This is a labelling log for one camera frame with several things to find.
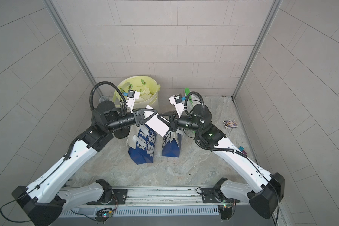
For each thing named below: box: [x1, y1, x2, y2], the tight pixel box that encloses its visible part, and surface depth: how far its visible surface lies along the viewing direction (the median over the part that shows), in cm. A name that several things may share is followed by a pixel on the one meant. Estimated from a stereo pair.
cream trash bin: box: [113, 75, 161, 110], surface depth 91 cm
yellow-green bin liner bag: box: [113, 75, 161, 108], surface depth 93 cm
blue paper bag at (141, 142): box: [126, 123, 157, 165], surface depth 78 cm
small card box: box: [222, 119, 238, 130], surface depth 101 cm
